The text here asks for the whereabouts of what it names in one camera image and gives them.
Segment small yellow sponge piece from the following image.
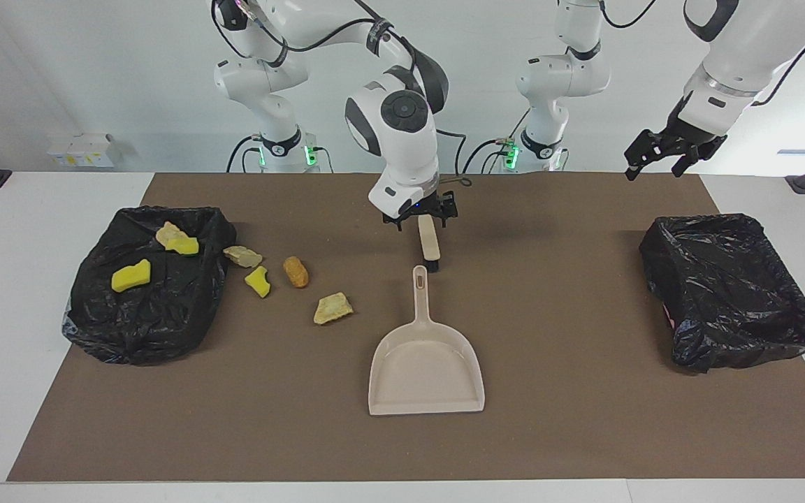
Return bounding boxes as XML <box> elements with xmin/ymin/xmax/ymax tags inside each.
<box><xmin>245</xmin><ymin>266</ymin><xmax>272</xmax><ymax>299</ymax></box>

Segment brown table mat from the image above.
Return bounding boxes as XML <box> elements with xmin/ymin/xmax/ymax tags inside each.
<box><xmin>7</xmin><ymin>173</ymin><xmax>805</xmax><ymax>483</ymax></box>

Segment notched yellow sponge piece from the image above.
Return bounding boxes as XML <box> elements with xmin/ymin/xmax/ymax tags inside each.
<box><xmin>110</xmin><ymin>259</ymin><xmax>152</xmax><ymax>293</ymax></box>

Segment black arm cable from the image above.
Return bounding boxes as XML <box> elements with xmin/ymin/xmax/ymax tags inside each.
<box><xmin>602</xmin><ymin>0</ymin><xmax>805</xmax><ymax>107</ymax></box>
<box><xmin>212</xmin><ymin>0</ymin><xmax>473</xmax><ymax>187</ymax></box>

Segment tan cracker chunk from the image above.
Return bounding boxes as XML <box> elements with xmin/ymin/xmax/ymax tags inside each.
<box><xmin>156</xmin><ymin>221</ymin><xmax>187</xmax><ymax>249</ymax></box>

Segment beige hand brush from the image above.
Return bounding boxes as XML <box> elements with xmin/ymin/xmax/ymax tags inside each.
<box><xmin>418</xmin><ymin>215</ymin><xmax>443</xmax><ymax>273</ymax></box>

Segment pale grey sponge chunk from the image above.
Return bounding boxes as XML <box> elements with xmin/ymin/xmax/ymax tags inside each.
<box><xmin>223</xmin><ymin>245</ymin><xmax>263</xmax><ymax>269</ymax></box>

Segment bin with black bag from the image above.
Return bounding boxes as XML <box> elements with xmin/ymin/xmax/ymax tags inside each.
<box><xmin>61</xmin><ymin>205</ymin><xmax>238</xmax><ymax>367</ymax></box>
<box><xmin>639</xmin><ymin>213</ymin><xmax>805</xmax><ymax>374</ymax></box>

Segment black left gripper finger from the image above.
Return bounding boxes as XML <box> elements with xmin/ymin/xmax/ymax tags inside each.
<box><xmin>625</xmin><ymin>129</ymin><xmax>672</xmax><ymax>181</ymax></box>
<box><xmin>670</xmin><ymin>145</ymin><xmax>707</xmax><ymax>177</ymax></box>

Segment tan bread chunk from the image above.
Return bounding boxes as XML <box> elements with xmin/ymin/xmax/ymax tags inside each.
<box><xmin>313</xmin><ymin>292</ymin><xmax>354</xmax><ymax>326</ymax></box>

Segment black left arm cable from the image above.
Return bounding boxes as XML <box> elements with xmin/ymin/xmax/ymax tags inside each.
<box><xmin>602</xmin><ymin>0</ymin><xmax>805</xmax><ymax>107</ymax></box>

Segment open white cardboard box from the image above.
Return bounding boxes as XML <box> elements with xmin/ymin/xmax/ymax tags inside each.
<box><xmin>67</xmin><ymin>134</ymin><xmax>124</xmax><ymax>168</ymax></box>

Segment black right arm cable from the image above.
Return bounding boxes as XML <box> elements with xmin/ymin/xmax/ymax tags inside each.
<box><xmin>212</xmin><ymin>0</ymin><xmax>473</xmax><ymax>187</ymax></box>

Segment black base cable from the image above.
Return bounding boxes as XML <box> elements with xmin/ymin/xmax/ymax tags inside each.
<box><xmin>462</xmin><ymin>138</ymin><xmax>515</xmax><ymax>174</ymax></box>
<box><xmin>228</xmin><ymin>135</ymin><xmax>263</xmax><ymax>173</ymax></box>

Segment beige plastic dustpan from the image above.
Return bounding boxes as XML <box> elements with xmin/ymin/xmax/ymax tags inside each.
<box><xmin>368</xmin><ymin>265</ymin><xmax>486</xmax><ymax>416</ymax></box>

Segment orange-brown bread roll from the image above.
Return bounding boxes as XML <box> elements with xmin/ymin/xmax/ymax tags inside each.
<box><xmin>282</xmin><ymin>256</ymin><xmax>310</xmax><ymax>289</ymax></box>

